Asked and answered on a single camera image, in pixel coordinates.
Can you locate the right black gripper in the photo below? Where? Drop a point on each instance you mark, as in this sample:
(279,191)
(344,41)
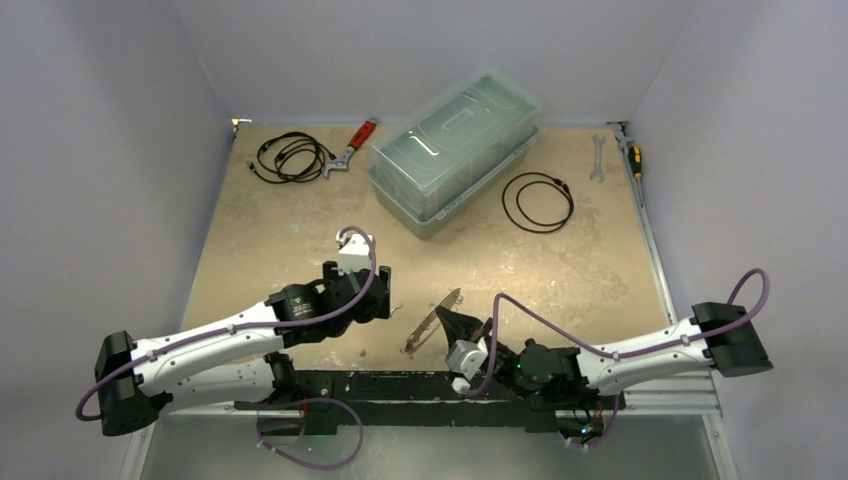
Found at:
(465,333)

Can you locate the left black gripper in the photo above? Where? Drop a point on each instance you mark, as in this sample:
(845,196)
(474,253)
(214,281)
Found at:
(379,310)

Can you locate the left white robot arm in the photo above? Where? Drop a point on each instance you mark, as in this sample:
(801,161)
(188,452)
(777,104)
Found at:
(239,358)

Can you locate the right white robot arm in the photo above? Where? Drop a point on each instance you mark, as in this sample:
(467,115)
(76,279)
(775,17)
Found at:
(717,336)

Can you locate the clear plastic storage box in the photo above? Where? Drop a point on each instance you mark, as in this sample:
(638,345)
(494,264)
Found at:
(442,156)

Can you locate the silver open-end spanner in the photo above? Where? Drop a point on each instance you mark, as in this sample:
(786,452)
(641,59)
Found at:
(597,173)

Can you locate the yellow black screwdriver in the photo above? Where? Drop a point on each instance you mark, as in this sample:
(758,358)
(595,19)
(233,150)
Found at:
(635,162)

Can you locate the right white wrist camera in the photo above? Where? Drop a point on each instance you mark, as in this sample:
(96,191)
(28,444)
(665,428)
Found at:
(464,360)

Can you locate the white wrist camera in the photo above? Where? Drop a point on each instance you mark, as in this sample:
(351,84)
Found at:
(464,360)
(354,251)

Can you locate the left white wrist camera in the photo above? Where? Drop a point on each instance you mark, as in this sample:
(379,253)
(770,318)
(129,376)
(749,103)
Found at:
(354,251)

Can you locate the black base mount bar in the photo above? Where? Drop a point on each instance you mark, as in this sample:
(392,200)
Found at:
(420,399)

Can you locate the red handled adjustable wrench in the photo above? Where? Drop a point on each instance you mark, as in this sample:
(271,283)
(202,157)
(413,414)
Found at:
(341,162)

